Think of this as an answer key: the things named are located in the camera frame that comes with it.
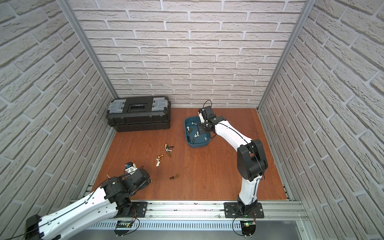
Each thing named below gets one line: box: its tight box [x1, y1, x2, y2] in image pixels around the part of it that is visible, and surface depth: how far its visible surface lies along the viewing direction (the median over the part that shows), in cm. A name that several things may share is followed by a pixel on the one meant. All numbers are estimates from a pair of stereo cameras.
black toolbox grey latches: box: [106, 95, 171, 133], surface depth 97 cm
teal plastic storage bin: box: [184, 116, 211, 149], surface depth 103 cm
